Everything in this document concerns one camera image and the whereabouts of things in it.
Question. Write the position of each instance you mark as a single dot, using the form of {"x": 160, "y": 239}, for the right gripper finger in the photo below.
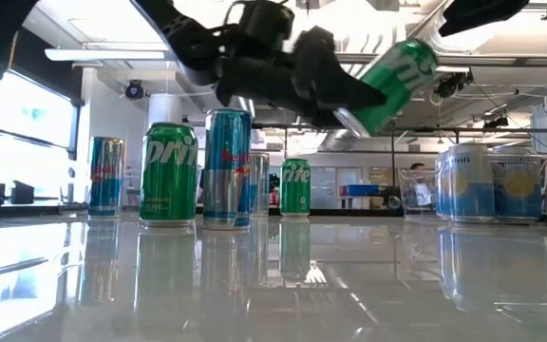
{"x": 482, "y": 12}

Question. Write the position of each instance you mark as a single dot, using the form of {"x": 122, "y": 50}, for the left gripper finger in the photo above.
{"x": 321, "y": 81}

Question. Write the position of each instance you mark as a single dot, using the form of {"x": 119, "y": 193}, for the green Sprite can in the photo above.
{"x": 169, "y": 185}
{"x": 397, "y": 81}
{"x": 295, "y": 190}

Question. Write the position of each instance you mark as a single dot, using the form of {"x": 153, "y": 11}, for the Red Bull can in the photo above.
{"x": 226, "y": 190}
{"x": 261, "y": 185}
{"x": 106, "y": 180}

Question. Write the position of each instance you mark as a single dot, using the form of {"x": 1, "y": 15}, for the white blue Spindrift can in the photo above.
{"x": 520, "y": 190}
{"x": 513, "y": 148}
{"x": 468, "y": 190}
{"x": 442, "y": 190}

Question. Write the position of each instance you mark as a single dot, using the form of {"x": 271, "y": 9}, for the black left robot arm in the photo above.
{"x": 183, "y": 33}

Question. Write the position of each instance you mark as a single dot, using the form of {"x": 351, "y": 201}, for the black ceiling spotlight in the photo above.
{"x": 134, "y": 89}
{"x": 451, "y": 84}

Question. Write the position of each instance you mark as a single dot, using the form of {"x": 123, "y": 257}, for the white round pillar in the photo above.
{"x": 164, "y": 109}

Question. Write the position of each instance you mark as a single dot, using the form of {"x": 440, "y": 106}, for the blue storage crate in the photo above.
{"x": 361, "y": 190}

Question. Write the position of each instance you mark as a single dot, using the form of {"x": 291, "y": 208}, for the person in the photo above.
{"x": 417, "y": 166}

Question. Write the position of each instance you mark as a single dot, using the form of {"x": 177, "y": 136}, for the long overhead light bar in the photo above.
{"x": 112, "y": 54}

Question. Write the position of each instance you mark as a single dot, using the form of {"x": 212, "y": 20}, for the large bright window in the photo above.
{"x": 31, "y": 142}

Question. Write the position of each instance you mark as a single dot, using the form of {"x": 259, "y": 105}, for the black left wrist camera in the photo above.
{"x": 269, "y": 24}

